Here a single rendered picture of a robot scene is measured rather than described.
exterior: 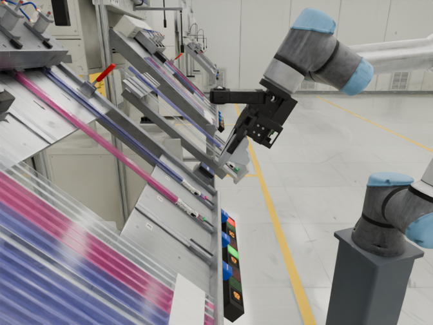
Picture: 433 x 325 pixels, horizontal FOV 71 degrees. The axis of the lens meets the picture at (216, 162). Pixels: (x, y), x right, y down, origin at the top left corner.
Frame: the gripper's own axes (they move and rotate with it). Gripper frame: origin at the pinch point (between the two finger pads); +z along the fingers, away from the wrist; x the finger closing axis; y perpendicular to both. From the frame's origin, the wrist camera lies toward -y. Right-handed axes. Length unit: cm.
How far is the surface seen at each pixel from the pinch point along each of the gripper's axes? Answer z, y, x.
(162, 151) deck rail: 10.5, -12.3, 17.0
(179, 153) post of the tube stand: 17.5, -6.5, 43.1
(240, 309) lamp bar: 18.6, 15.1, -18.7
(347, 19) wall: -248, 228, 756
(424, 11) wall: -354, 379, 756
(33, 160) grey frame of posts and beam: 33, -44, 20
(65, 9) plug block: -13.0, -36.9, -8.4
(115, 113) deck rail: 7.2, -27.7, 16.9
